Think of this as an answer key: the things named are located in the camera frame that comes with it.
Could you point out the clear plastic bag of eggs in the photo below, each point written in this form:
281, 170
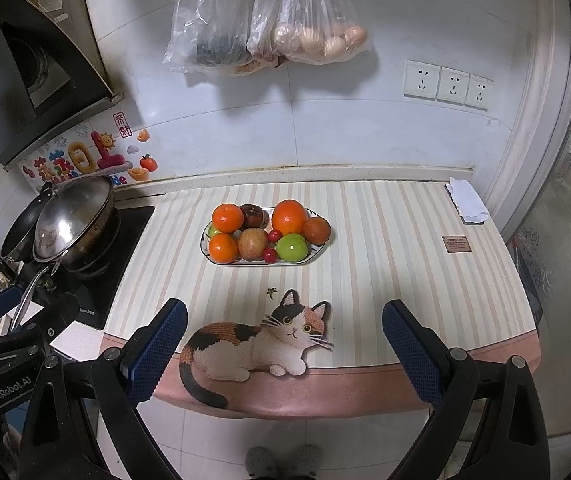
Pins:
315, 35

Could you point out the gold ingot wall sticker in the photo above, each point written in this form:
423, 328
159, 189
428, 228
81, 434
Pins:
139, 174

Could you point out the large orange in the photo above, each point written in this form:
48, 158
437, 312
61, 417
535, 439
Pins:
289, 216

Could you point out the dark red fruit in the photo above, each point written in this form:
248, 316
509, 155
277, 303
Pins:
254, 217

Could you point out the persimmon wall sticker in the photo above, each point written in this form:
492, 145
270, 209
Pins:
148, 162

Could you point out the grey slipper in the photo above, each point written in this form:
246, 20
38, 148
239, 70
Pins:
306, 460
261, 461

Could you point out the steel wok lid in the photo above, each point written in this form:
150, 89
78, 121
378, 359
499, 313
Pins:
65, 220

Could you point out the small green apple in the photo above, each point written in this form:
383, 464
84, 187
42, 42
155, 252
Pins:
214, 231

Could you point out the red-brown fruit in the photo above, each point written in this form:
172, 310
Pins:
317, 230

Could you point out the steel wok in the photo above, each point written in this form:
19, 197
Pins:
100, 245

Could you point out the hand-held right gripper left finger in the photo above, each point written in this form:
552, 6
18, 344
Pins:
160, 355

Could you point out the colourful character wall sticker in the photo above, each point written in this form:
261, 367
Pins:
80, 160

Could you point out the red cherry tomato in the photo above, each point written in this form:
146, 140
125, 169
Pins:
274, 235
270, 255

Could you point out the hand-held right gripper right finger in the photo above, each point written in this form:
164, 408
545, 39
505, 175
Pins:
408, 350

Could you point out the white cloth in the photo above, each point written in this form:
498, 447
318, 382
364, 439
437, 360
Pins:
468, 202

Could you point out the black cooktop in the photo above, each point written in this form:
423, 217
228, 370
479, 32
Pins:
125, 260

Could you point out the clear plastic bag dark contents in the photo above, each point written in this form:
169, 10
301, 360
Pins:
215, 35

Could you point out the large green apple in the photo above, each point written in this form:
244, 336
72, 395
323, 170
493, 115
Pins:
291, 247

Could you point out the small orange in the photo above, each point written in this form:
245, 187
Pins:
228, 217
223, 248

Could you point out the white wall socket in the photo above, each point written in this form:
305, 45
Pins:
421, 79
453, 86
479, 92

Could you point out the red seal wall sticker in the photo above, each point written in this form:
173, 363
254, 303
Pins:
121, 124

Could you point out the striped cat print table mat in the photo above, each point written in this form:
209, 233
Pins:
390, 260

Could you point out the oval patterned white plate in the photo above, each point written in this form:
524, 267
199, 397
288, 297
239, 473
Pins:
315, 251

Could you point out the black frying pan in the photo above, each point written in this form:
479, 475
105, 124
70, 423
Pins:
18, 230

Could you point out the red apple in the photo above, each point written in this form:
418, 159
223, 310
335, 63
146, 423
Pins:
253, 244

